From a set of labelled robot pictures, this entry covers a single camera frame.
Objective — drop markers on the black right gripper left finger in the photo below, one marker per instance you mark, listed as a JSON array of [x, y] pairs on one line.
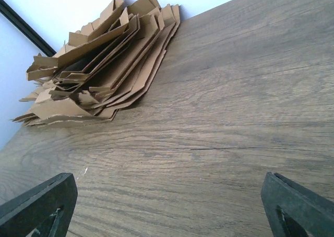
[[44, 210]]

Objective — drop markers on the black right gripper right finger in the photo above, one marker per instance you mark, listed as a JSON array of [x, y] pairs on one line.
[[293, 210]]

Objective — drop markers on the stack of flat cardboard blanks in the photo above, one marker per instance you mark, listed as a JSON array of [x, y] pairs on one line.
[[104, 67]]

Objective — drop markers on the black left corner frame post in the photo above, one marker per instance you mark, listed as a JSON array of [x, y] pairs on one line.
[[26, 29]]

